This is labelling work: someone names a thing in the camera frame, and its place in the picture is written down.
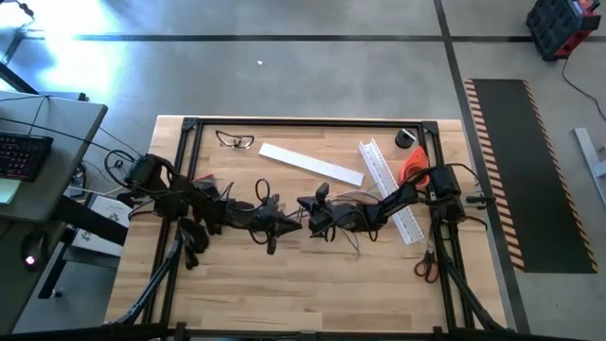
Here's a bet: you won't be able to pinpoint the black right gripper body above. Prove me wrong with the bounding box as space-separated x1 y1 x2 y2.
308 182 354 238

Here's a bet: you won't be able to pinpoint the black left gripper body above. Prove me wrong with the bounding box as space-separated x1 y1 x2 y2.
253 194 288 256

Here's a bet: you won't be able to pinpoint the multicoloured cable bundle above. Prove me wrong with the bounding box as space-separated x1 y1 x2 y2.
283 188 381 260

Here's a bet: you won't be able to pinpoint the white duct cover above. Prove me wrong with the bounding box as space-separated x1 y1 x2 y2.
258 141 365 188

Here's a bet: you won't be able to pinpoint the white slotted cable duct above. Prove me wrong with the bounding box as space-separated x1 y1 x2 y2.
358 136 426 246

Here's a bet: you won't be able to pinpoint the black work glove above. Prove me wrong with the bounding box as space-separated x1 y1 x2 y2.
178 216 210 271

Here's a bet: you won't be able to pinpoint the clear safety glasses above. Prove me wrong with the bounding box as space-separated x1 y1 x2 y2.
215 128 256 151

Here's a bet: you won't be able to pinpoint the black tape roll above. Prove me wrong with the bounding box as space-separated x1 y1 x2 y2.
394 128 418 151

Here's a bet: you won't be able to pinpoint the white cardboard box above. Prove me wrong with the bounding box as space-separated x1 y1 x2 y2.
88 195 134 228
70 227 128 259

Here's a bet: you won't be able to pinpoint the black striped-edge floor mat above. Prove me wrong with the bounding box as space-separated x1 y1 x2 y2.
463 78 598 275

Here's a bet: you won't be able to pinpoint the grey desk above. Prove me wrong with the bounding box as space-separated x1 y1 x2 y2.
0 89 109 335

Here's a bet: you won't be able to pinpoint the black computer mouse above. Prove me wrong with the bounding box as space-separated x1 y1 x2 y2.
19 231 46 272

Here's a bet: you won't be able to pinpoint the black keyboard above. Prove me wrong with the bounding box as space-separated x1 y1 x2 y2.
0 131 55 183

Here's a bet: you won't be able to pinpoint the green note pad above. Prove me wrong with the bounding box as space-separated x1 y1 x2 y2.
0 177 23 206

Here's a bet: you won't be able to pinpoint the grey metal beam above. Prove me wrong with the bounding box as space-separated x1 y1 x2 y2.
573 126 606 209

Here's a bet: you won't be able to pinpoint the black and red toolbox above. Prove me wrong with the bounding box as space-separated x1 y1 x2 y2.
525 0 602 63

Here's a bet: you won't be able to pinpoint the light stand lamp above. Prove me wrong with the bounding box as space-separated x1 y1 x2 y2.
0 0 37 23

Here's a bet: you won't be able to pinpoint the black aluminium table frame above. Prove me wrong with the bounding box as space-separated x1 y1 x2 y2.
101 116 510 341

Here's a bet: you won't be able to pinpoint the red-handled scissors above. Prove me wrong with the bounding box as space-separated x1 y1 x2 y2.
413 226 440 284

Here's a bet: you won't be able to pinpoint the black floor cable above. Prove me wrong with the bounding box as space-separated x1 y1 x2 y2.
561 55 606 122

